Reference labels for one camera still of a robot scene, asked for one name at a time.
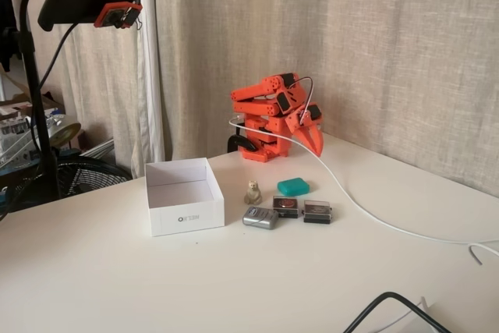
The brown cardboard box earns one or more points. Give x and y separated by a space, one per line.
15 108

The brass round lamp shade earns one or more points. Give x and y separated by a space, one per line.
64 132

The black fan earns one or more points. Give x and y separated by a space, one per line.
89 177

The white slatted rack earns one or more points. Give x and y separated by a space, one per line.
97 147

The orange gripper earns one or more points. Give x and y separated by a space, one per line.
303 123

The grey square block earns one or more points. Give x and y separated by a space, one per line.
259 218

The green rounded cube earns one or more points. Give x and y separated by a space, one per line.
292 186

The black box with clear lid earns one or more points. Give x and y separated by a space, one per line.
317 214

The black box with red label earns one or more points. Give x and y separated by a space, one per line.
285 208

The black gooseneck stand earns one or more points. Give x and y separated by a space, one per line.
28 56

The printed packaging stack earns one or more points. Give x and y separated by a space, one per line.
15 130

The orange cased camera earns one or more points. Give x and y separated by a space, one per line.
113 15

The white cardboard bin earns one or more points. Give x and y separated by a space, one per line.
183 222

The black camera holder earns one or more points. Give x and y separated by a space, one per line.
70 1

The small beige bear figurine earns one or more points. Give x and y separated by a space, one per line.
253 192

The beige linen curtain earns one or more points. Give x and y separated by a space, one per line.
351 36

